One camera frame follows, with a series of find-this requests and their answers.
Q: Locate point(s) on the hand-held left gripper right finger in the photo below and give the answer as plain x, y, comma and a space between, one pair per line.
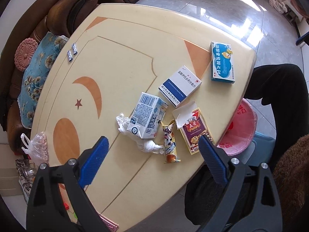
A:
212, 159

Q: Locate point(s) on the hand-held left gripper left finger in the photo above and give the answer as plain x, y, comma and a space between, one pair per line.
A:
96, 159

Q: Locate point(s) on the purple playing card box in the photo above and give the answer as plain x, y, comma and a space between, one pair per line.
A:
193, 130

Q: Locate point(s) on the yellow snack wrapper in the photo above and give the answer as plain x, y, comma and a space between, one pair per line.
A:
170, 145

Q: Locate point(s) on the white tissue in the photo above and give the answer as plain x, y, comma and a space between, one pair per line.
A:
148, 146

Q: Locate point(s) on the white blue milk carton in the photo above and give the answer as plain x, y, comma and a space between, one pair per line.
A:
144, 116

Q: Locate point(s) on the white and navy medicine box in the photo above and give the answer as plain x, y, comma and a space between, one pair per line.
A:
179, 84

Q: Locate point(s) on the light blue medicine box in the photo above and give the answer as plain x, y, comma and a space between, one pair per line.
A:
223, 62

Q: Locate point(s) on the light blue plastic stool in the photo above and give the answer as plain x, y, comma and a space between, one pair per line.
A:
264, 145

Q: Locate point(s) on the small red object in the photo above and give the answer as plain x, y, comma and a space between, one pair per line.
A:
65, 206

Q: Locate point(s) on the clear plastic bag of peanuts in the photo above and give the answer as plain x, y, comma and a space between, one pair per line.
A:
38, 147

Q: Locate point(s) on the pink phone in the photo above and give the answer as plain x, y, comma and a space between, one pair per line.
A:
109, 224

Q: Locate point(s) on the patterned paper bag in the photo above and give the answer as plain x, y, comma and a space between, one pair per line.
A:
23, 186

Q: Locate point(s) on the brown fuzzy garment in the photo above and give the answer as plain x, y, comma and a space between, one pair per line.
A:
294, 174

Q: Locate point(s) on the person's black pants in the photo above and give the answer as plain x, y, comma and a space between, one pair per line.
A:
275, 82

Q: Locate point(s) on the blue patterned sofa cloth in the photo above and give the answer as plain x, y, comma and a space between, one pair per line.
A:
38, 72

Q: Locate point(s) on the pink crochet cushion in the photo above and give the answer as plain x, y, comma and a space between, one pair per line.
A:
25, 53

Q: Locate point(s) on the blue chair part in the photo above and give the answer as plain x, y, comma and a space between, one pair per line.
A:
303, 38

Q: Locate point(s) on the brown leather sofa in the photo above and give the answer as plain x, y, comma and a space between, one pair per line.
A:
70, 2

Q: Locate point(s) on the white cloth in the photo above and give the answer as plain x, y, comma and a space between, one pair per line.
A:
277, 6

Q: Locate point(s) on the reddish wooden furniture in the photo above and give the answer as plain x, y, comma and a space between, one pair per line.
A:
295, 4

